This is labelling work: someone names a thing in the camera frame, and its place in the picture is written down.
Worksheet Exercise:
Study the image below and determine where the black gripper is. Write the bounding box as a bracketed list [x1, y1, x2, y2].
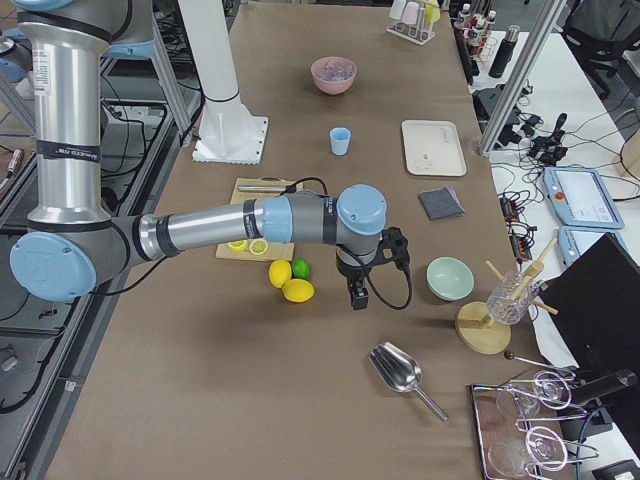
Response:
[336, 248, 377, 311]

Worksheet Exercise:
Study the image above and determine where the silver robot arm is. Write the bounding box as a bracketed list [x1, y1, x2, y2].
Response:
[9, 1, 390, 309]

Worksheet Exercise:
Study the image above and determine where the metal ice scoop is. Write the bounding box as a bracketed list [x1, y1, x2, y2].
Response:
[369, 342, 449, 422]

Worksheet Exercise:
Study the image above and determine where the wooden cup tree stand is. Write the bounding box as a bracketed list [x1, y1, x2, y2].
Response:
[455, 237, 558, 354]

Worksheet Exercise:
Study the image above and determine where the light blue plastic cup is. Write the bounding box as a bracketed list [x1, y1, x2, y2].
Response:
[329, 127, 351, 156]

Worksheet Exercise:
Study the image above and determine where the pink bowl with ice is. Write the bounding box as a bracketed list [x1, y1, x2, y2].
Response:
[310, 56, 357, 95]

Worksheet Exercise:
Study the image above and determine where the white cup rack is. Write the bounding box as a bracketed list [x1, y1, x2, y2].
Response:
[386, 0, 441, 46]

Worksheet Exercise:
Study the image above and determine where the yellow lemon front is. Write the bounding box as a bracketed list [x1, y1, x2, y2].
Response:
[282, 278, 315, 303]

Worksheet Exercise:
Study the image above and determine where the green lime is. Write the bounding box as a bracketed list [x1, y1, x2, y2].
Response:
[291, 258, 311, 280]

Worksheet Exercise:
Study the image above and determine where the yellow lemon near lime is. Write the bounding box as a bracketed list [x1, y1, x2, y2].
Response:
[268, 259, 292, 289]

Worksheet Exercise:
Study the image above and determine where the mint green bowl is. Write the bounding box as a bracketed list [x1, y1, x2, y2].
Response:
[426, 257, 475, 301]

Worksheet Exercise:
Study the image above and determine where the wooden cutting board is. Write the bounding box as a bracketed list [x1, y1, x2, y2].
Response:
[216, 177, 295, 262]

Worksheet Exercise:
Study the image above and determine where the lemon half slice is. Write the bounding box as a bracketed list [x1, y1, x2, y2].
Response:
[249, 238, 269, 256]

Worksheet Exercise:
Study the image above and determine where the grey folded cloth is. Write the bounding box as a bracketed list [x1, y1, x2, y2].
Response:
[418, 187, 465, 220]

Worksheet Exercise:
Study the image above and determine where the clear textured glass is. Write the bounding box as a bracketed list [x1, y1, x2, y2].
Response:
[486, 271, 540, 325]

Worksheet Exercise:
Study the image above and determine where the beige plastic tray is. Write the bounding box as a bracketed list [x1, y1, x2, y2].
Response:
[401, 120, 467, 177]

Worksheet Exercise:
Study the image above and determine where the blue teach pendant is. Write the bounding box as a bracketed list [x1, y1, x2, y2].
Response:
[557, 226, 626, 267]
[543, 167, 625, 230]

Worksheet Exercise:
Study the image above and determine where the black monitor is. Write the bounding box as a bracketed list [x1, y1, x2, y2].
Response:
[541, 233, 639, 373]

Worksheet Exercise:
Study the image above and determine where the black thermos bottle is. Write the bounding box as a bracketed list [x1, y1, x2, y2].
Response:
[488, 25, 520, 79]

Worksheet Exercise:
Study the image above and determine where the black handled metal knife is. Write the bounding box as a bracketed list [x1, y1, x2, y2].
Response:
[236, 184, 297, 195]

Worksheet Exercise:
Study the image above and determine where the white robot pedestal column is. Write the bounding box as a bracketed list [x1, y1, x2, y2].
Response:
[179, 0, 268, 165]

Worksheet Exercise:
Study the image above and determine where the wire wine glass rack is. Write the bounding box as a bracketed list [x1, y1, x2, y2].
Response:
[469, 370, 599, 479]

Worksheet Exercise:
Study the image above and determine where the aluminium frame post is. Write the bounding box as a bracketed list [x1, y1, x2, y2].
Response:
[478, 0, 566, 157]

